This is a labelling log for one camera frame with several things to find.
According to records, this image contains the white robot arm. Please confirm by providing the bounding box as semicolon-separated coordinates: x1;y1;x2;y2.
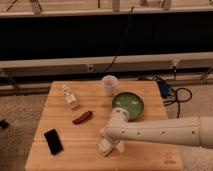
98;108;213;156

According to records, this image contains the brown sausage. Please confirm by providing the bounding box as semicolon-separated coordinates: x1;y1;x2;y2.
72;111;93;125

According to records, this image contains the green bowl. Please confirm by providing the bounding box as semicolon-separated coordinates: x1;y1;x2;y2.
112;92;144;121

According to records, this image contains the white plastic cup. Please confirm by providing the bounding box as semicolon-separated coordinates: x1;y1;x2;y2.
101;75;118;96

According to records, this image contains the black smartphone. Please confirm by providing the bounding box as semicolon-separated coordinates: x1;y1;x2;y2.
44;129;63;155

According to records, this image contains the blue power adapter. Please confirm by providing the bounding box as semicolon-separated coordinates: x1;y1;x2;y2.
157;81;170;98

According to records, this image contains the small white bottle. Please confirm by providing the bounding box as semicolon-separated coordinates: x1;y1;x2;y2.
62;85;79;109

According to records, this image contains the black object on floor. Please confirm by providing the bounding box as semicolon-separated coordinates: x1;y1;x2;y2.
0;119;9;129

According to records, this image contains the black hanging cable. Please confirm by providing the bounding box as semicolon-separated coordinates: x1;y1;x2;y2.
99;4;136;75

